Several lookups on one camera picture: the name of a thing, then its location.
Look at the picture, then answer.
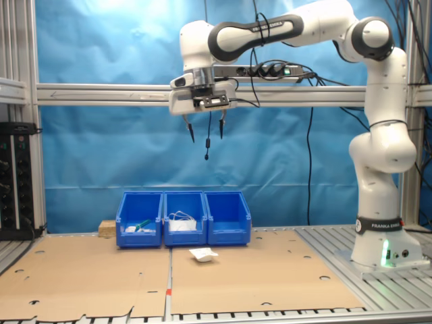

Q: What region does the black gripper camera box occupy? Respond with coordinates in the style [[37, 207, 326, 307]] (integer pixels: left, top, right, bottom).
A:
[[192, 94, 230, 111]]

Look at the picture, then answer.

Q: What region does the brown cardboard sheet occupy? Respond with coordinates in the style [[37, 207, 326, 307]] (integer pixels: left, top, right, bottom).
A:
[[170, 229, 367, 315], [0, 234, 171, 321]]

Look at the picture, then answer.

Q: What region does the black equipment rack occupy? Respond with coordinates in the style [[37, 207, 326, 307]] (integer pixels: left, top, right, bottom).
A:
[[0, 121, 43, 241]]

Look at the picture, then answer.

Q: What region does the horizontal aluminium beam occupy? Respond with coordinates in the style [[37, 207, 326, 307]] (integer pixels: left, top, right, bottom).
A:
[[35, 82, 432, 108]]

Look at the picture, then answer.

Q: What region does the wooden block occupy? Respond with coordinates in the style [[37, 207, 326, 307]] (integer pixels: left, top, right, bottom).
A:
[[98, 219, 118, 239]]

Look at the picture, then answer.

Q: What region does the blue bin with clear packet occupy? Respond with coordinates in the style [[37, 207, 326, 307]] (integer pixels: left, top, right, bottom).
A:
[[204, 191, 253, 246]]

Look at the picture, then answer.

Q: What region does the cotton packet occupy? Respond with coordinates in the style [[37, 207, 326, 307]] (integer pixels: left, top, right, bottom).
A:
[[188, 247, 219, 263]]

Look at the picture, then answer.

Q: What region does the blue bin with green packet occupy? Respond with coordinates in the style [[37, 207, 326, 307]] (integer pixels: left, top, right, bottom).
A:
[[115, 191, 165, 250]]

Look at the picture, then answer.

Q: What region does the long black cable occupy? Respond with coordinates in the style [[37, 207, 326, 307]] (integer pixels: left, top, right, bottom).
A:
[[306, 107, 315, 226]]

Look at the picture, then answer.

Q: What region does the aluminium side rail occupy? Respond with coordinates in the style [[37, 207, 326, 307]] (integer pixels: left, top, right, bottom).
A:
[[0, 76, 37, 104]]

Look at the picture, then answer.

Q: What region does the blue bin with white mask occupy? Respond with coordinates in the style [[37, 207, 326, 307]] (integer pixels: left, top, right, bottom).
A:
[[163, 190, 208, 247]]

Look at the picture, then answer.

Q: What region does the black camera cable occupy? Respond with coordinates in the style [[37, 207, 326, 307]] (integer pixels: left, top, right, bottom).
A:
[[229, 0, 271, 109]]

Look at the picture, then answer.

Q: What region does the white face mask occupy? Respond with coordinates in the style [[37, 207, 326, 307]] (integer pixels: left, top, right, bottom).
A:
[[167, 211, 198, 233]]

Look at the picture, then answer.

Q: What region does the flat white packet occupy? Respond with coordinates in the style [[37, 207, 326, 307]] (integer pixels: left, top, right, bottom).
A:
[[124, 225, 158, 234]]

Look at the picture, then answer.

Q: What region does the grey power strip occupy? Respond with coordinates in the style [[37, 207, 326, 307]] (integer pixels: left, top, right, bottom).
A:
[[214, 63, 304, 84]]

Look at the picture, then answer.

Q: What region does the black cable with ferrite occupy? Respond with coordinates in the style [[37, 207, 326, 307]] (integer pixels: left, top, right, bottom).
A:
[[203, 0, 213, 161]]

